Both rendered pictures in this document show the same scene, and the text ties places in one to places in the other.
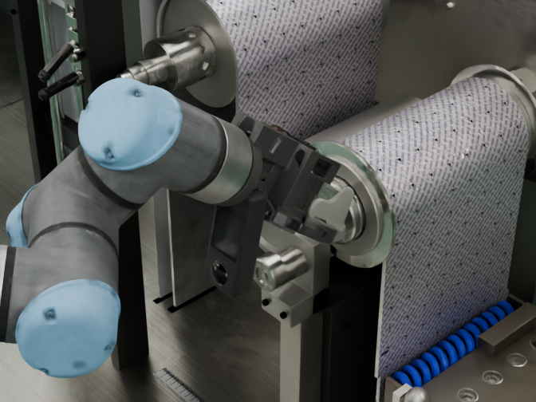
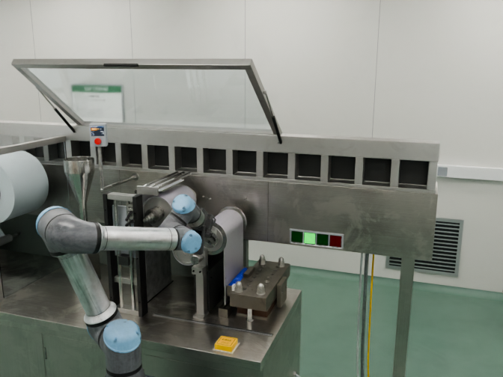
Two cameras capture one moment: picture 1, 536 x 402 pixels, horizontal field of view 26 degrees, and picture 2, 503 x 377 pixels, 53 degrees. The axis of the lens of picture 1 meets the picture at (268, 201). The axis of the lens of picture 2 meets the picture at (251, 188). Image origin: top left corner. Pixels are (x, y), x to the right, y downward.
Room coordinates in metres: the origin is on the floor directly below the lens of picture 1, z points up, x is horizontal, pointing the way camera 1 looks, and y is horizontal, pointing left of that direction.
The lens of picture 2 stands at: (-0.85, 0.77, 1.97)
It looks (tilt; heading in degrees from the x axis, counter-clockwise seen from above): 14 degrees down; 331
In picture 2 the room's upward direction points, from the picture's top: straight up
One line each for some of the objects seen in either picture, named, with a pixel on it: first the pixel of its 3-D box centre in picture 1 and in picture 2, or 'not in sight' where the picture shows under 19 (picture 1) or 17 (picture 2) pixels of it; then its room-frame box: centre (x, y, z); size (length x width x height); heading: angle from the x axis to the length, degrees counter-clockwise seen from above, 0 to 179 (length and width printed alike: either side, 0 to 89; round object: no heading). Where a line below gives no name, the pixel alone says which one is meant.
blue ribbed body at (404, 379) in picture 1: (458, 347); (239, 278); (1.04, -0.23, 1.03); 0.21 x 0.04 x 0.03; 132
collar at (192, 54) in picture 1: (179, 59); (154, 215); (1.19, 0.10, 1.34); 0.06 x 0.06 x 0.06; 42
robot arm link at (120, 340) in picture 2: not in sight; (122, 344); (0.68, 0.40, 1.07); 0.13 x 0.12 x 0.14; 6
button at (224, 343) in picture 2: not in sight; (226, 343); (0.75, -0.02, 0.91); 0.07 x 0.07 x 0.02; 42
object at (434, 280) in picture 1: (450, 271); (233, 256); (1.06, -0.21, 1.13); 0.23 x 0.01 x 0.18; 132
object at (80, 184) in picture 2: not in sight; (84, 227); (1.63, 0.32, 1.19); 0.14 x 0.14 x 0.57
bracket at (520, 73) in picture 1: (521, 85); not in sight; (1.22, -0.30, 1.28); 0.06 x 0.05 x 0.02; 132
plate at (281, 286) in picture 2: not in sight; (282, 292); (0.94, -0.40, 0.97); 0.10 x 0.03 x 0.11; 132
